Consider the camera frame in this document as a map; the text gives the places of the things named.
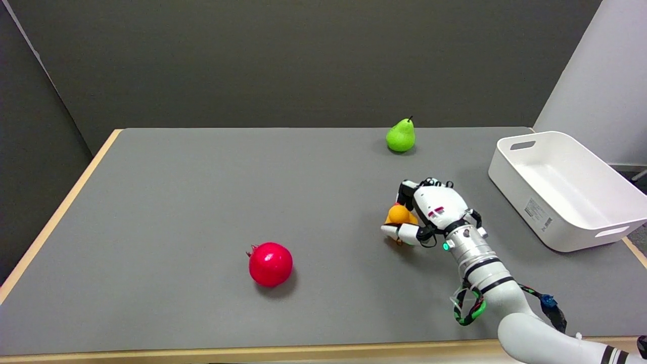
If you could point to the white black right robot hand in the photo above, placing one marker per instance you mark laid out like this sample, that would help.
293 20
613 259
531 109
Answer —
434 210

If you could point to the yellow rubber duck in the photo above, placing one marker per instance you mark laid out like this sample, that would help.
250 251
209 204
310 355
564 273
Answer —
399 215

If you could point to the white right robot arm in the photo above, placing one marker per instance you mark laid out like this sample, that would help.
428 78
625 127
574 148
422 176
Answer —
485 273

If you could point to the green pear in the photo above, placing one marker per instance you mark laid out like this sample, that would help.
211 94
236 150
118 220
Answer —
401 136

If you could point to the white plastic bin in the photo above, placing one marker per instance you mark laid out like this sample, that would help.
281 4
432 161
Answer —
566 187

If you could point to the red pomegranate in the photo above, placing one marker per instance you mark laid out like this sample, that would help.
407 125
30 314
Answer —
271 264

